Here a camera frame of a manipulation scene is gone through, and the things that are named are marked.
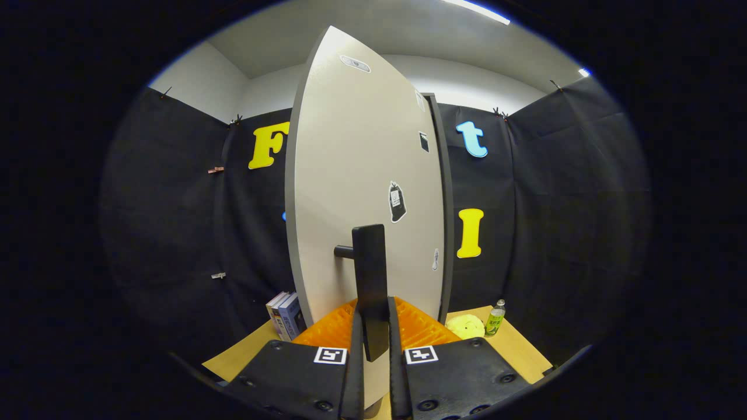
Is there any beige shoe cabinet door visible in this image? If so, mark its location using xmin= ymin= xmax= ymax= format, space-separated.
xmin=285 ymin=25 xmax=445 ymax=409

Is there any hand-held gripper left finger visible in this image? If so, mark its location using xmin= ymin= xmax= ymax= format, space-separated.
xmin=225 ymin=297 xmax=365 ymax=420

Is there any long ceiling light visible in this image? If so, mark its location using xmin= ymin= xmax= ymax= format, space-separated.
xmin=441 ymin=0 xmax=511 ymax=25

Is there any black door handle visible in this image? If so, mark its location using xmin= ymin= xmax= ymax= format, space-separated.
xmin=334 ymin=224 xmax=390 ymax=362

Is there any green label drink bottle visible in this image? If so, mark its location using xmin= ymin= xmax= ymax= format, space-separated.
xmin=484 ymin=299 xmax=507 ymax=338

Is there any black backdrop cloth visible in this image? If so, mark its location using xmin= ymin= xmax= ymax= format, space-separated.
xmin=99 ymin=76 xmax=651 ymax=374

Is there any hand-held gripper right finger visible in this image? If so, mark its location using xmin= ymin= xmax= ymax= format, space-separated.
xmin=388 ymin=296 xmax=532 ymax=420

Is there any blue cover book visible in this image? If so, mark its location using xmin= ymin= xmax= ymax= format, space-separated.
xmin=278 ymin=293 xmax=307 ymax=342

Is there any yellow plush toy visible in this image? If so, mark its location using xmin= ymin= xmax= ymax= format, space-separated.
xmin=446 ymin=314 xmax=486 ymax=341

